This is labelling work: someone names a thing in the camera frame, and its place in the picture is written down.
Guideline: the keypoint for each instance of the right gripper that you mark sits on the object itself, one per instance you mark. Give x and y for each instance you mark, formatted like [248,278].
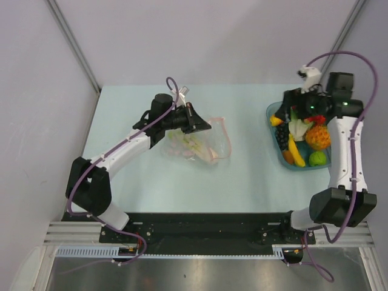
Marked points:
[293,97]

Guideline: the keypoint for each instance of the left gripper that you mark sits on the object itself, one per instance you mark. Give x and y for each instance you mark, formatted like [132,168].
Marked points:
[193,122]

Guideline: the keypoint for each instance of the green celery stalk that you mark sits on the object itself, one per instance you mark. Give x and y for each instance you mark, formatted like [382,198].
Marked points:
[190,147]

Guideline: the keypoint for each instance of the clear zip top bag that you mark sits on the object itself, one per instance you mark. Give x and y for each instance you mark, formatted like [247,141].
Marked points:
[217,138]

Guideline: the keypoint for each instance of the orange toy pineapple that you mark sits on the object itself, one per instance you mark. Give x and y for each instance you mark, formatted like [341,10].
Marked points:
[318,137]

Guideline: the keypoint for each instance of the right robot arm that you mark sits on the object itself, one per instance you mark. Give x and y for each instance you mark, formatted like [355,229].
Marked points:
[346,202]

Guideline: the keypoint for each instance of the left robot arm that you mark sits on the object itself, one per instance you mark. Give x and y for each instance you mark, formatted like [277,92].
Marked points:
[89,181]

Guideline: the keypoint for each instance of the yellow toy mango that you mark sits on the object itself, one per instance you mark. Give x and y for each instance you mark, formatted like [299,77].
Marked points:
[275,121]

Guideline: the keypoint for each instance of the dark blue grape bunch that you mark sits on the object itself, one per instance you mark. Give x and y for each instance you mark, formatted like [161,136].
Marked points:
[282,136]

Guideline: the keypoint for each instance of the white green cabbage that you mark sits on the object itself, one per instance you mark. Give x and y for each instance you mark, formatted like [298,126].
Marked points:
[297,127]

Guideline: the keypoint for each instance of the yellow toy banana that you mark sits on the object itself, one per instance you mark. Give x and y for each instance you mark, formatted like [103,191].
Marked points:
[299,161]

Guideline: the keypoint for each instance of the small orange fruit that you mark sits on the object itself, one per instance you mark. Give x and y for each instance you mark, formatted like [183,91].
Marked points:
[288,157]

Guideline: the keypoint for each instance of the green round fruit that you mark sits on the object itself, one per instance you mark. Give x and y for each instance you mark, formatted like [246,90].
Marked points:
[317,158]

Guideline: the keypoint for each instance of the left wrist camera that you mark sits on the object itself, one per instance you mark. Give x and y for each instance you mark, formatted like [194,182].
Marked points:
[181,101]

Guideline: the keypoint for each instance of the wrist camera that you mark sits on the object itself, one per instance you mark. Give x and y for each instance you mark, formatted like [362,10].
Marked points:
[311,77]
[181,101]

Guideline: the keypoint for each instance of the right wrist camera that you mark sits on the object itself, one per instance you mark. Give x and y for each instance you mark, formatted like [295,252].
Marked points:
[311,77]

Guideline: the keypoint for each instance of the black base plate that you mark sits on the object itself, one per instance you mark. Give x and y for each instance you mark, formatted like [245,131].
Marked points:
[230,234]

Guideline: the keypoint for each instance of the right corner aluminium post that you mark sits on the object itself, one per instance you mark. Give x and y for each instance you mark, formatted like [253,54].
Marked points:
[344,33]

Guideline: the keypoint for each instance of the corner aluminium post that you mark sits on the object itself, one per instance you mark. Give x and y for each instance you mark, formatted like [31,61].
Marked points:
[73,44]
[344,33]

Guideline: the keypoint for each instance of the aluminium frame rail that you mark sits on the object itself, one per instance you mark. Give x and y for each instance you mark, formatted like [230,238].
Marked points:
[73,234]

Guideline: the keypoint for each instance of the left corner aluminium post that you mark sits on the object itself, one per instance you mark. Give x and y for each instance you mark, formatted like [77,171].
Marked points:
[73,44]

